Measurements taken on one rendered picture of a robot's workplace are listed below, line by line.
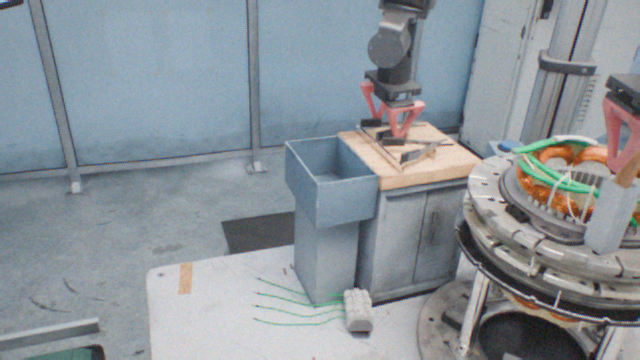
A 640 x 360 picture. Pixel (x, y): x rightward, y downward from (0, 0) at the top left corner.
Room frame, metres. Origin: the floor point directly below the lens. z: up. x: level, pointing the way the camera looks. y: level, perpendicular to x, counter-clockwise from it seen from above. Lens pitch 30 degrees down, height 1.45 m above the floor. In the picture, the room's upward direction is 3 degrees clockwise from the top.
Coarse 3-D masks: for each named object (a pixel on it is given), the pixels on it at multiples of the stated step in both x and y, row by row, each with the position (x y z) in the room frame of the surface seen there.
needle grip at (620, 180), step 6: (636, 156) 0.50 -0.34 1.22; (630, 162) 0.51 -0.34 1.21; (636, 162) 0.50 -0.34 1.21; (624, 168) 0.51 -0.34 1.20; (630, 168) 0.51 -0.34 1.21; (636, 168) 0.51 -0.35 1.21; (618, 174) 0.51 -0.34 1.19; (624, 174) 0.51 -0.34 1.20; (630, 174) 0.51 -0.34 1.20; (618, 180) 0.51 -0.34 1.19; (624, 180) 0.51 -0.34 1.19; (630, 180) 0.51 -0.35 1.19; (624, 186) 0.51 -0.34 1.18; (630, 186) 0.51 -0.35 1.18
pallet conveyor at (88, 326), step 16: (80, 320) 0.65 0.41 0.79; (96, 320) 0.65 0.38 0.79; (0, 336) 0.60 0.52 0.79; (16, 336) 0.61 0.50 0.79; (32, 336) 0.61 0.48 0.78; (48, 336) 0.62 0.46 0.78; (64, 336) 0.63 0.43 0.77; (64, 352) 0.60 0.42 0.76; (80, 352) 0.61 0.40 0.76; (96, 352) 0.62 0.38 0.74
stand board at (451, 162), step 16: (384, 128) 0.93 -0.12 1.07; (416, 128) 0.93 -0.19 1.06; (432, 128) 0.94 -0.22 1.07; (352, 144) 0.84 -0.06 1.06; (368, 144) 0.85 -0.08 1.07; (368, 160) 0.78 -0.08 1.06; (384, 160) 0.78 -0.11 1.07; (416, 160) 0.79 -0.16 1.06; (432, 160) 0.79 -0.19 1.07; (448, 160) 0.80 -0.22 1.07; (464, 160) 0.80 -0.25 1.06; (480, 160) 0.80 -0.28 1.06; (384, 176) 0.72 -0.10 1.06; (400, 176) 0.73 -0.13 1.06; (416, 176) 0.74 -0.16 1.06; (432, 176) 0.76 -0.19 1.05; (448, 176) 0.77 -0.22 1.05; (464, 176) 0.78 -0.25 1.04
